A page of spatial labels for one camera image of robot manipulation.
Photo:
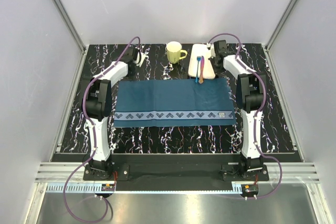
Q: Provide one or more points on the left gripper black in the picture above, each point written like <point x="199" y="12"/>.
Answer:
<point x="136" y="67"/>

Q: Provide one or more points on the white rectangular plate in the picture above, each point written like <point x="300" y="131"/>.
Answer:
<point x="208" y="72"/>

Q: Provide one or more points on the blue cloth placemat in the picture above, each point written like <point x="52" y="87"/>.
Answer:
<point x="167" y="103"/>

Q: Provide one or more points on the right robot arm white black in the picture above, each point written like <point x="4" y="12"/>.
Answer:
<point x="250" y="99"/>

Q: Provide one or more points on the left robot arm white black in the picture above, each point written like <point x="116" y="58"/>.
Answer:
<point x="97" y="107"/>

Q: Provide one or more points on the blue fork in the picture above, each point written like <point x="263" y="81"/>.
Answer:
<point x="198" y="63"/>

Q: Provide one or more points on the yellow-green ceramic mug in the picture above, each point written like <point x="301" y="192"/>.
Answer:
<point x="174" y="52"/>

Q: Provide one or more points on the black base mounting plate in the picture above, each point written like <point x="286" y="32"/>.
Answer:
<point x="228" y="171"/>

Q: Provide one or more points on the left connector box black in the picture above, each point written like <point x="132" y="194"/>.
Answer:
<point x="109" y="187"/>

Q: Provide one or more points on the right connector box orange black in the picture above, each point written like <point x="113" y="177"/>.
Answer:
<point x="249" y="191"/>

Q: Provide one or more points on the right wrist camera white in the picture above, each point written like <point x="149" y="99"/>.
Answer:
<point x="210" y="50"/>

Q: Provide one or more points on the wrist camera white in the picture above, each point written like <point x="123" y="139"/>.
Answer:
<point x="210" y="50"/>
<point x="140" y="59"/>

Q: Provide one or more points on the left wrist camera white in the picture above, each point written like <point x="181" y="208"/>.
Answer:
<point x="140" y="59"/>

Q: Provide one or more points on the right aluminium frame post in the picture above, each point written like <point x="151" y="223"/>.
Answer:
<point x="286" y="14"/>

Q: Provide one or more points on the aluminium frame post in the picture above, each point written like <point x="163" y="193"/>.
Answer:
<point x="69" y="24"/>
<point x="286" y="14"/>

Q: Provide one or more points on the left aluminium frame post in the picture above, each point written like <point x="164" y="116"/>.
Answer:
<point x="69" y="24"/>

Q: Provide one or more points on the aluminium front frame rail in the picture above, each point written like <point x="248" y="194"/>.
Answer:
<point x="60" y="171"/>

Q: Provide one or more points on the white slotted cable duct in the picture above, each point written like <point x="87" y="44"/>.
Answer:
<point x="234" y="189"/>

